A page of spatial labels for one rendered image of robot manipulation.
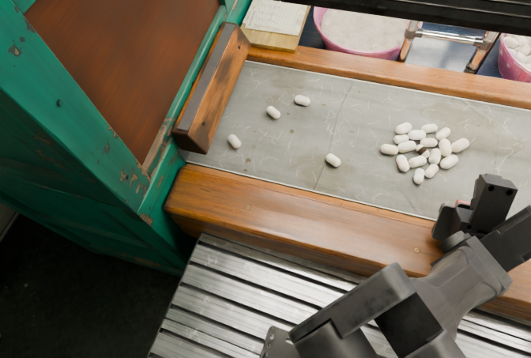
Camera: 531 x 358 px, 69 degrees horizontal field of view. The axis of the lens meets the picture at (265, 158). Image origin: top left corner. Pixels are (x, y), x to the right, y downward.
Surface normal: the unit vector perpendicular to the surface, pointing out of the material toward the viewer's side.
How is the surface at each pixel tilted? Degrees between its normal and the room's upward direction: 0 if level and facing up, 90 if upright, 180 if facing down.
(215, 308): 0
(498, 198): 49
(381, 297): 21
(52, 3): 90
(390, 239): 0
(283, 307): 0
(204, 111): 67
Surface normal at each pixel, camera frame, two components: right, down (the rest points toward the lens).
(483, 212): -0.25, 0.35
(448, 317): 0.55, -0.66
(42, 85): 0.96, 0.22
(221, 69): 0.85, 0.01
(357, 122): -0.07, -0.47
